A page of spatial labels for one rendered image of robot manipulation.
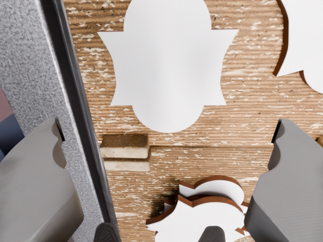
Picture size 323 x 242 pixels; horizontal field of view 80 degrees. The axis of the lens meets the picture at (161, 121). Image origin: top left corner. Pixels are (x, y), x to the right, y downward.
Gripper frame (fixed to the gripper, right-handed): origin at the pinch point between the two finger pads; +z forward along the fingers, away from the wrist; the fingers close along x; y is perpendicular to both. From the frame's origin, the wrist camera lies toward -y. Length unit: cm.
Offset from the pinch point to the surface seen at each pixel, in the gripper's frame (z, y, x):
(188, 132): 9.1, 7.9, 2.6
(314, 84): 8.0, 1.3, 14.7
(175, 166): 9.1, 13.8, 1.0
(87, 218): 11.1, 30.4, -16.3
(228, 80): 9.1, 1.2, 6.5
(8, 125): 32, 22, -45
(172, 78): 8.0, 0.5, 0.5
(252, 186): 9.1, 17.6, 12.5
